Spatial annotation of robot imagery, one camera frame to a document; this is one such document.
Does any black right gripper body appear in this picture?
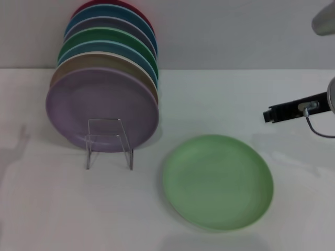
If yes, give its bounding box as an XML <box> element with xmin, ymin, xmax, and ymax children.
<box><xmin>273</xmin><ymin>91</ymin><xmax>330</xmax><ymax>124</ymax></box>

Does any light green plate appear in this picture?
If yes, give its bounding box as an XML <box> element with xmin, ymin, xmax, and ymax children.
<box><xmin>162</xmin><ymin>134</ymin><xmax>275</xmax><ymax>232</ymax></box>

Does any clear acrylic plate rack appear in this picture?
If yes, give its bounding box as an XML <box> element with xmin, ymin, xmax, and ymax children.
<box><xmin>85</xmin><ymin>118</ymin><xmax>134</xmax><ymax>170</ymax></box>

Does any beige plate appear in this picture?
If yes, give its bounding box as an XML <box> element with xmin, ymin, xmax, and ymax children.
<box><xmin>49</xmin><ymin>51</ymin><xmax>159</xmax><ymax>97</ymax></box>

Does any light blue plate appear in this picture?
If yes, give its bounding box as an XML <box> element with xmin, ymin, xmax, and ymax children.
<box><xmin>57</xmin><ymin>39</ymin><xmax>159</xmax><ymax>87</ymax></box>

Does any dark green plate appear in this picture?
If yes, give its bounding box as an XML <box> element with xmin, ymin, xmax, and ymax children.
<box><xmin>57</xmin><ymin>26</ymin><xmax>159</xmax><ymax>76</ymax></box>

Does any grey lavender plate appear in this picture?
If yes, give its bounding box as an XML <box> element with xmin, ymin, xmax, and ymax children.
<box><xmin>63</xmin><ymin>16</ymin><xmax>158</xmax><ymax>55</ymax></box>

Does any deep blue plate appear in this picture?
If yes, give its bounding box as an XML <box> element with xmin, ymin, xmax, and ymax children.
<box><xmin>64</xmin><ymin>4</ymin><xmax>159</xmax><ymax>57</ymax></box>

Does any purple plate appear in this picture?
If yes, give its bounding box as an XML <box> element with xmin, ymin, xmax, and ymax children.
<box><xmin>46</xmin><ymin>66</ymin><xmax>160</xmax><ymax>154</ymax></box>

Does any red plate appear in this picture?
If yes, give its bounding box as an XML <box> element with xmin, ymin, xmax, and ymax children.
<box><xmin>70</xmin><ymin>0</ymin><xmax>155</xmax><ymax>35</ymax></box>

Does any grey cable with metal plug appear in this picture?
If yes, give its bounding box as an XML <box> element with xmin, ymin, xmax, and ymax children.
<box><xmin>298</xmin><ymin>101</ymin><xmax>335</xmax><ymax>139</ymax></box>

